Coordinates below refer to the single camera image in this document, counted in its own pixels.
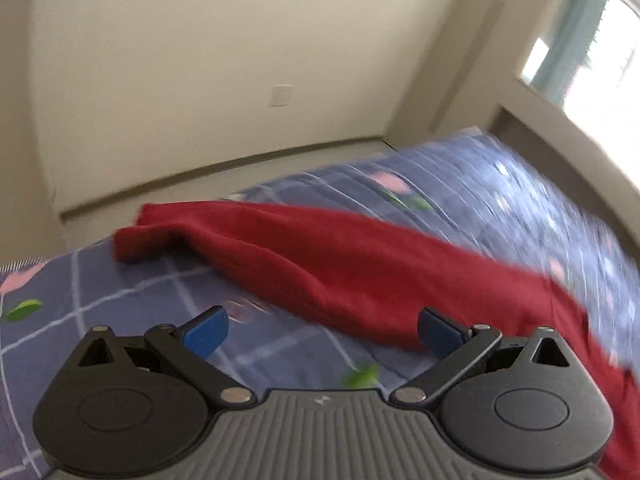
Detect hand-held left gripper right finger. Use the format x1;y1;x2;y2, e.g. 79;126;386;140
390;307;572;407

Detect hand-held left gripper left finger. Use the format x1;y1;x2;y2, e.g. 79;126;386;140
70;306;256;408

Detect red knit garment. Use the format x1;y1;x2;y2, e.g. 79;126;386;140
112;200;640;480

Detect blue checked floral quilt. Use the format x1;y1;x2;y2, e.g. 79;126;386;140
0;127;640;480

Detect teal curtain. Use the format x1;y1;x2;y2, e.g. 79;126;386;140
542;0;608;103

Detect bright window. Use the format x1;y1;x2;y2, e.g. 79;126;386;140
520;0;640;161

